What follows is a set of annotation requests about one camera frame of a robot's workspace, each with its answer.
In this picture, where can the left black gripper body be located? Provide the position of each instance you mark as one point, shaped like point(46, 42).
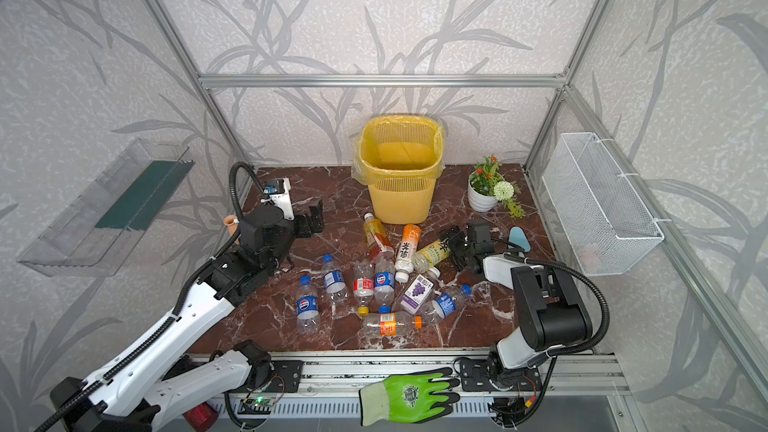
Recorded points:
point(305, 222)

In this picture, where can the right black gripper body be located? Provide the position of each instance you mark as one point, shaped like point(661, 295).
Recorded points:
point(474, 245)

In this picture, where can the yellow label tea bottle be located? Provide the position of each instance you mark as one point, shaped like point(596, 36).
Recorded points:
point(430, 255)

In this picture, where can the orange cap white bottle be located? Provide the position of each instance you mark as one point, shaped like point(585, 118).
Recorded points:
point(407, 248)

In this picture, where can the pepsi bottle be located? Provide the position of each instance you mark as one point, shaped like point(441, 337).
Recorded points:
point(384, 281)
point(449, 301)
point(307, 307)
point(333, 280)

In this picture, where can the grape label white cap bottle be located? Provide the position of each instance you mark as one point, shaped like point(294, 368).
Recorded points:
point(418, 291)

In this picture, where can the yellow red label bottle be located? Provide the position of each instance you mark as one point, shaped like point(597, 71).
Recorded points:
point(377, 240)

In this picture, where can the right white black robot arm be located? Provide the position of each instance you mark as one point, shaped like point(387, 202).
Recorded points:
point(559, 311)

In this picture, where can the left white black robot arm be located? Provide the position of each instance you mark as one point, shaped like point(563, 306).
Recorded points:
point(131, 392)

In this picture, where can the yellow ribbed waste bin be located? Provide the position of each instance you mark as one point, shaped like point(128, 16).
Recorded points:
point(402, 201)

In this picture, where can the yellow plastic bin liner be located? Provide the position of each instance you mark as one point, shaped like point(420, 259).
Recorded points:
point(398, 146)

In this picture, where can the small peach ribbed vase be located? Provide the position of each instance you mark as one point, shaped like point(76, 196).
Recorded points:
point(231, 222)

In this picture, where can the white pot with flowers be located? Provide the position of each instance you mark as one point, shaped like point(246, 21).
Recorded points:
point(487, 188)

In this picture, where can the clear bottle red label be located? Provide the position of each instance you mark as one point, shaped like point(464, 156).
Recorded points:
point(363, 284)

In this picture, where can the orange label bottle front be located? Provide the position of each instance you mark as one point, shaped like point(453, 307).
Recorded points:
point(391, 324)

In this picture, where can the green and black work glove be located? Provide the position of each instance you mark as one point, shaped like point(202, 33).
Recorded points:
point(410, 398)

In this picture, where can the green circuit board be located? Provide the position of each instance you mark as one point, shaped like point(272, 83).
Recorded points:
point(259, 405)

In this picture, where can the red emergency stop button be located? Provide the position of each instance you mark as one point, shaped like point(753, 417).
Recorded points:
point(202, 417)

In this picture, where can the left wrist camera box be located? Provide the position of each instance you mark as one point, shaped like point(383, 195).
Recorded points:
point(278, 191)

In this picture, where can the white wire mesh basket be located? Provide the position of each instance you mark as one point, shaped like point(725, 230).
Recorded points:
point(607, 224)

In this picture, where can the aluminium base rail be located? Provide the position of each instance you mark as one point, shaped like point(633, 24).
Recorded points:
point(340, 373)

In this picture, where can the clear acrylic wall shelf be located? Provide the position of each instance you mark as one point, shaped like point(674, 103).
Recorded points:
point(95, 234)

